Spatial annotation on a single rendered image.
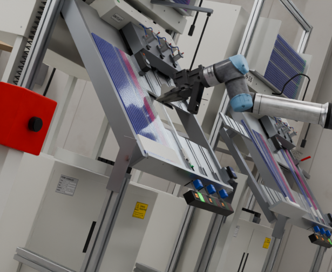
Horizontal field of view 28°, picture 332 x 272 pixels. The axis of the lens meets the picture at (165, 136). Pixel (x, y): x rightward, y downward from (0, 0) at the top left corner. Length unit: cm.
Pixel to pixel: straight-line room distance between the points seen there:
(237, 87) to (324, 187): 370
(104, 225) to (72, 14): 76
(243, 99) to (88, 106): 453
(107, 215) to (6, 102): 48
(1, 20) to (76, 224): 80
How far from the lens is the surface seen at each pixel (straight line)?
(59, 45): 264
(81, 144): 677
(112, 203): 204
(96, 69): 224
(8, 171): 186
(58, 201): 232
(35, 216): 226
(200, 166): 250
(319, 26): 612
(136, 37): 261
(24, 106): 181
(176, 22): 296
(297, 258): 601
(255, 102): 250
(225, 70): 241
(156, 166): 217
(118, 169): 205
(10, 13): 258
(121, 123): 213
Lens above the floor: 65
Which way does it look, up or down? 4 degrees up
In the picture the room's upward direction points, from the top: 19 degrees clockwise
